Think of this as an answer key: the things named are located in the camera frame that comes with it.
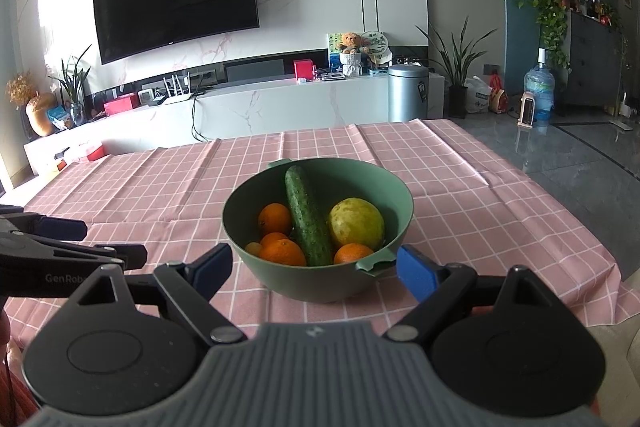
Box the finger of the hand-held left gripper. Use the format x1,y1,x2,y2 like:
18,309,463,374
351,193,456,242
0,205,88,243
30,241,148,270

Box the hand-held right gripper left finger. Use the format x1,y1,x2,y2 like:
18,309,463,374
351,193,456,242
75,244,247,345

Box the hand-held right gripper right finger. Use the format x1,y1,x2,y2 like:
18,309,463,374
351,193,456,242
382,245,543,342

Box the orange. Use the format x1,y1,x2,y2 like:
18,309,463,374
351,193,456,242
333,243,375,265
260,232,291,250
258,203,292,237
260,238,307,267

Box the green plastic bowl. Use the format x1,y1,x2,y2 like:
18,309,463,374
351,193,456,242
222,157,416,303

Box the pink checked tablecloth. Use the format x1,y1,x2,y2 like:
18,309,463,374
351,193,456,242
0,119,623,358

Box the yellow round fruit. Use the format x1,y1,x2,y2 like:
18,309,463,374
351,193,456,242
327,198,386,250

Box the red tissue box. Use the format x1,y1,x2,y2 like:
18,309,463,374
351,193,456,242
75,142,106,162

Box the green cucumber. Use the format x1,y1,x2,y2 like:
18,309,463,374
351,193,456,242
285,165,335,267

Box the blue snack packet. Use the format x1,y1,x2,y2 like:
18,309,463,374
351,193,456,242
47,106,76,130

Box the brown gourd vase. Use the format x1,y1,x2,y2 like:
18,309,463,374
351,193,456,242
25,92,58,138

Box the red clothing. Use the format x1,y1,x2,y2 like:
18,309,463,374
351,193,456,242
0,347,41,427

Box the green plant in glass vase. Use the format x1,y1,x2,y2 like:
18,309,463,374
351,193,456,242
50,44,93,128

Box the flat red box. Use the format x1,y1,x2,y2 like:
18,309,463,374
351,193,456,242
103,93,139,115

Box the dried yellow flowers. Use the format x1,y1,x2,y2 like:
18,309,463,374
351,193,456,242
6,72,36,105

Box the white wifi router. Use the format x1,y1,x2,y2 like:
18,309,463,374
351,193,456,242
160,75,193,104

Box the silver trash can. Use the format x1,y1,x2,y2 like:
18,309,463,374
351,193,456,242
387,64,430,124

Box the white marble tv cabinet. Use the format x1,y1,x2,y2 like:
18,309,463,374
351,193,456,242
23,74,446,178

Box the white plastic bag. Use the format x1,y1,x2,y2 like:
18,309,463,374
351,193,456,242
465,76,493,114

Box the red gift bag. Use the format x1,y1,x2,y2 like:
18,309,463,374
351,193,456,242
487,74,508,112

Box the small white heater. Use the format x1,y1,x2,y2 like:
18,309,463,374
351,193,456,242
517,92,538,128

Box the grey soundbar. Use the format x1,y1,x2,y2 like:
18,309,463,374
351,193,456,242
223,59,286,82

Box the tall potted plant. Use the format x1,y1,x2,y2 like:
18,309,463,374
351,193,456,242
416,16,501,118

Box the blue water jug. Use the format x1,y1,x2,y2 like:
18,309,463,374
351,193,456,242
522,48,556,128

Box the brown teddy bear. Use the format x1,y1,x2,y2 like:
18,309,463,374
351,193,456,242
339,32,363,78

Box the round painted fan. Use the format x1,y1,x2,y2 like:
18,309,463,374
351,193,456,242
361,31,392,68

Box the small landscape painting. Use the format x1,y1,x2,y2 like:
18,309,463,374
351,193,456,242
326,33,346,72

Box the dark grey dresser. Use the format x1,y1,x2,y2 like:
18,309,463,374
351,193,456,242
567,9,628,108

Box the trailing pothos plant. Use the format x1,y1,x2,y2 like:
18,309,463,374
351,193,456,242
512,0,573,68

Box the black power cable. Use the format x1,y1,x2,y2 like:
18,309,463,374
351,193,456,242
191,94,221,142

